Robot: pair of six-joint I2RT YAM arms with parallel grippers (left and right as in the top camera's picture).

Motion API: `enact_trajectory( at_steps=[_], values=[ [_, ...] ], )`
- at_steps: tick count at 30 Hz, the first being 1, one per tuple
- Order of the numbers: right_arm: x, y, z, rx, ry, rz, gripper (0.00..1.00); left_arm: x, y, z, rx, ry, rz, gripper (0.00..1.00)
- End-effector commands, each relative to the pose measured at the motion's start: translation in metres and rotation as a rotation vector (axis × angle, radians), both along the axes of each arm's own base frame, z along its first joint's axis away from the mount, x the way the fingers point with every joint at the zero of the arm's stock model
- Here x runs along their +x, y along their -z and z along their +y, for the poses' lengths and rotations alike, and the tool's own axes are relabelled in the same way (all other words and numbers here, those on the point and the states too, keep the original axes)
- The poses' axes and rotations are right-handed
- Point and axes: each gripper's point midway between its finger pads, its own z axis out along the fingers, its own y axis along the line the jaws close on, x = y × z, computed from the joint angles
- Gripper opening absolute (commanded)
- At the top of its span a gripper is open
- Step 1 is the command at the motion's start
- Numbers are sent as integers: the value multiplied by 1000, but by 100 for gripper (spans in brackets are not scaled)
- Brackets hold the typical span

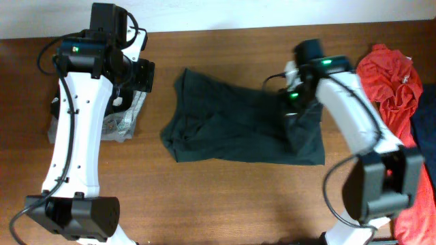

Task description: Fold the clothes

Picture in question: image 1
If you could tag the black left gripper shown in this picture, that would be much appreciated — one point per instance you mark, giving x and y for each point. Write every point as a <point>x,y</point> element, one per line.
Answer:
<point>145,77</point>

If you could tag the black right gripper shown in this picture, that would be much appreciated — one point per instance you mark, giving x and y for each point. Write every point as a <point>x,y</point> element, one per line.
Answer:
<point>287,107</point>

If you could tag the dark green Nike t-shirt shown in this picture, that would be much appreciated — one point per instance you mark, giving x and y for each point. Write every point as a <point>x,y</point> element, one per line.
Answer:
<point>215,120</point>

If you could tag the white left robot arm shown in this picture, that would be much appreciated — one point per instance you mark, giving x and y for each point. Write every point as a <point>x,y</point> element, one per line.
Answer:
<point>93,65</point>

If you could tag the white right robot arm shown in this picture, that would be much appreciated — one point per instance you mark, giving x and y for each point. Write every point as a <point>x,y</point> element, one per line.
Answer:
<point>384,179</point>

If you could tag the black folded garment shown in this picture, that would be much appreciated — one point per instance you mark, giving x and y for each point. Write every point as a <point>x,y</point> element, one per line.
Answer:
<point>120,101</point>

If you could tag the grey folded garment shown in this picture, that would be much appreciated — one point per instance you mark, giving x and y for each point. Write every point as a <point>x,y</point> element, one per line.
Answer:
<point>121,126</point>

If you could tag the red shirt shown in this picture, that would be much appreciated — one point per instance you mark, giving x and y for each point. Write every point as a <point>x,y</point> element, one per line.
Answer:
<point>390,79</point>

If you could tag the navy blue garment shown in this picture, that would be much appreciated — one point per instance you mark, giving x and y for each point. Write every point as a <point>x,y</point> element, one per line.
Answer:
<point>423,125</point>

